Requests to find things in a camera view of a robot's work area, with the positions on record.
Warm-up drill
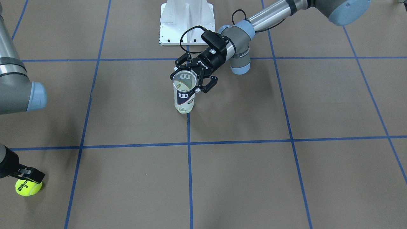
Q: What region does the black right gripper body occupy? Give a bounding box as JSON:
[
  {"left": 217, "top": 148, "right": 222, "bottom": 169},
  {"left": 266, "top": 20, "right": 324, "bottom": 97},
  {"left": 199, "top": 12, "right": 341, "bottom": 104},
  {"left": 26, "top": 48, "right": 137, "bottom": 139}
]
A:
[{"left": 0, "top": 144, "right": 20, "bottom": 178}]

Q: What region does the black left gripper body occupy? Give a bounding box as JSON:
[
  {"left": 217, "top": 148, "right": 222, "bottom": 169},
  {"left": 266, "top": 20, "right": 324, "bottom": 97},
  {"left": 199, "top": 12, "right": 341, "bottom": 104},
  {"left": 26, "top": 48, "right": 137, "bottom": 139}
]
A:
[{"left": 197, "top": 43, "right": 227, "bottom": 78}]

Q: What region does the yellow Wilson 3 tennis ball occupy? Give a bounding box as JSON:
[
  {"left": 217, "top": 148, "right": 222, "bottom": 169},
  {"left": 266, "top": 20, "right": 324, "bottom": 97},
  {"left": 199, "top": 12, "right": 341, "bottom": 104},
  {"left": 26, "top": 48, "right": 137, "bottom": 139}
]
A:
[{"left": 15, "top": 180, "right": 43, "bottom": 197}]

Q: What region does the tennis ball can holder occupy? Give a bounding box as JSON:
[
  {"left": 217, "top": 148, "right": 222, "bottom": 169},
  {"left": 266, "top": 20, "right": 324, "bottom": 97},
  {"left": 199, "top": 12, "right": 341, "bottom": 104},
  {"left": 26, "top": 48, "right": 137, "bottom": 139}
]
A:
[{"left": 172, "top": 71, "right": 197, "bottom": 114}]

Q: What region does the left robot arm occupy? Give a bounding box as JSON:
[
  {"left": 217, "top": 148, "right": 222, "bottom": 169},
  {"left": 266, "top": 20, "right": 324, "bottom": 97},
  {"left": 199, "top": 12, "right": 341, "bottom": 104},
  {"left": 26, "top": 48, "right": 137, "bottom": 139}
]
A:
[{"left": 169, "top": 0, "right": 371, "bottom": 95}]

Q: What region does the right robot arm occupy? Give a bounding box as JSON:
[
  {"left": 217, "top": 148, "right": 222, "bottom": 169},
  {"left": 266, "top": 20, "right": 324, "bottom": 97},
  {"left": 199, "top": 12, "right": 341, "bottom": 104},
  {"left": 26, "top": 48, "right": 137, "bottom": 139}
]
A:
[{"left": 0, "top": 18, "right": 48, "bottom": 184}]

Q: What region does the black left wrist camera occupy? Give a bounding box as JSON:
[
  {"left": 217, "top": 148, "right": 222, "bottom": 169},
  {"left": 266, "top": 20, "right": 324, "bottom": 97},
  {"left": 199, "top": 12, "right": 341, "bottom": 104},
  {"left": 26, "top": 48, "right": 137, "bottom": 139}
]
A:
[{"left": 201, "top": 30, "right": 226, "bottom": 52}]

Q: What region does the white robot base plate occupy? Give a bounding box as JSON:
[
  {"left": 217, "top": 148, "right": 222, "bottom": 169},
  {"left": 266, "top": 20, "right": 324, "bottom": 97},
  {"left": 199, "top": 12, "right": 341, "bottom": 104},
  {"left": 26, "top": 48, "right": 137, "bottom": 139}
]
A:
[{"left": 159, "top": 0, "right": 215, "bottom": 45}]

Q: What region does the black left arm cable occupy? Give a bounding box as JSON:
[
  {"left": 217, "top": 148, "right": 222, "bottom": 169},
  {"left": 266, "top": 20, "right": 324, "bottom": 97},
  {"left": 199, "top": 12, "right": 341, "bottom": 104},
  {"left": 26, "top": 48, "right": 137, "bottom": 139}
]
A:
[{"left": 179, "top": 10, "right": 248, "bottom": 54}]

